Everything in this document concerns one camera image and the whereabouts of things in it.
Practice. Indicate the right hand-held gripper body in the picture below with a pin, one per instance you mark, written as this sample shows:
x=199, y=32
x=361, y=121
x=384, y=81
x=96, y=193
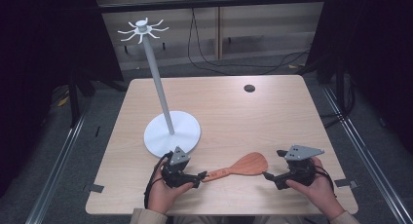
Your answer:
x=300, y=167

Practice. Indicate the person's left hand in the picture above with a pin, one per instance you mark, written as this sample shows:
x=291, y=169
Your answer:
x=164, y=194

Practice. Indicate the person's right hand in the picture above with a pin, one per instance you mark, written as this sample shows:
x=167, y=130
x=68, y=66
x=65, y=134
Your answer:
x=316, y=193

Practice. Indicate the wooden wall post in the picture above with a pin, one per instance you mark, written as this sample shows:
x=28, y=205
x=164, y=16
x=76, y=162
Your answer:
x=219, y=26

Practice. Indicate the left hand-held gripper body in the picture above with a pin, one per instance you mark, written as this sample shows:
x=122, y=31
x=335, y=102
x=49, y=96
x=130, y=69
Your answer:
x=177, y=167

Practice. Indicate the grey tape piece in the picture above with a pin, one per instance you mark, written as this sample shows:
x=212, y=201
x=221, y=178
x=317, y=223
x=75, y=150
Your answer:
x=346, y=183
x=96, y=188

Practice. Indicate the black curtain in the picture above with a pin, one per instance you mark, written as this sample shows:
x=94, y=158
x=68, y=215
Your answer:
x=39, y=71
x=373, y=55

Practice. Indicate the wooden rice spatula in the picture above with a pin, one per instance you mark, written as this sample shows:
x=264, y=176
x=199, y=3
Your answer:
x=248, y=165

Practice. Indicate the white hook stand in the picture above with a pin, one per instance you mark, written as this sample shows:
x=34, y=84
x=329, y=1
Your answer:
x=171, y=133

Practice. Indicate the black metal stand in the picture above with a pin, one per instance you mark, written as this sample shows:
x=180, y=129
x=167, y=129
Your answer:
x=75, y=97

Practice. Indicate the black horizontal bar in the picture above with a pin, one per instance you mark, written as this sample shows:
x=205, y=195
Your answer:
x=211, y=3

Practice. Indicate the metal floor rail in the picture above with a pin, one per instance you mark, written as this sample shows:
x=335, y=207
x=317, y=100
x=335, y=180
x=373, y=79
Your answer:
x=367, y=152
x=56, y=172

